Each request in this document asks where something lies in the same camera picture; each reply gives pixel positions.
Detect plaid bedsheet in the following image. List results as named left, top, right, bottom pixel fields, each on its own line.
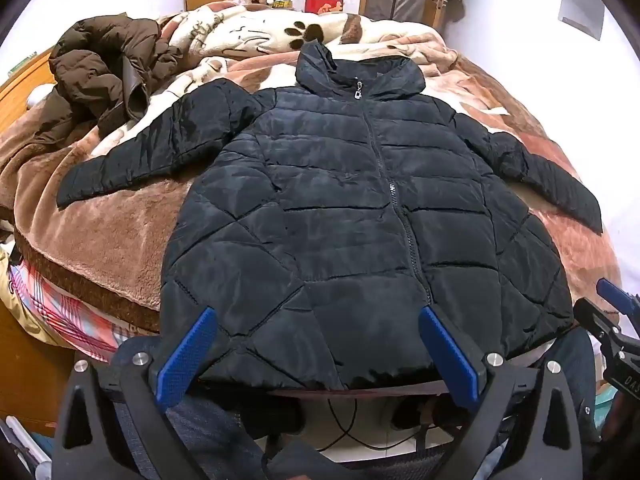
left=7, top=255, right=132, bottom=357

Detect red gift box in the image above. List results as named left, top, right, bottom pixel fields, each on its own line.
left=305, top=0, right=346, bottom=15

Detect black puffer jacket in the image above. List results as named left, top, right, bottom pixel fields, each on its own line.
left=56, top=40, right=603, bottom=392

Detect white wall recess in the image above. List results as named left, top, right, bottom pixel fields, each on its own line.
left=560, top=0, right=606, bottom=41

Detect person's leg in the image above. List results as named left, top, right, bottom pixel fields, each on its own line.
left=544, top=327, right=600, bottom=442
left=112, top=390, right=268, bottom=480

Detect wooden headboard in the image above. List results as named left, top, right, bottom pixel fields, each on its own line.
left=0, top=50, right=56, bottom=126

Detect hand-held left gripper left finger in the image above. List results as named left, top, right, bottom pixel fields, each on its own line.
left=52, top=306, right=219, bottom=480

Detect brown puffer jacket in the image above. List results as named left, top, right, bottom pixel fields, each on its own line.
left=32, top=16, right=185, bottom=148

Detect person's right leg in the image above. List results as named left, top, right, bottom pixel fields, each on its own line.
left=544, top=327, right=600, bottom=442

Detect person's left leg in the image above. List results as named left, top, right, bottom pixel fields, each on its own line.
left=112, top=390, right=268, bottom=480

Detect green box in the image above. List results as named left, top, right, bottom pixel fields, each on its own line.
left=7, top=51, right=39, bottom=79

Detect thin black cable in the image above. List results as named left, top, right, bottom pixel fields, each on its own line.
left=319, top=394, right=432, bottom=452

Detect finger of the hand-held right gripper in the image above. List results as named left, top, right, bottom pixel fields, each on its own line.
left=598, top=277, right=640, bottom=313
left=573, top=298, right=624, bottom=349

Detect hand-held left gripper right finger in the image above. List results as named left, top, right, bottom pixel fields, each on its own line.
left=418, top=305, right=586, bottom=480

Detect brown paw print blanket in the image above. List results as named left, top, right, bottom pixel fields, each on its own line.
left=0, top=2, right=623, bottom=336

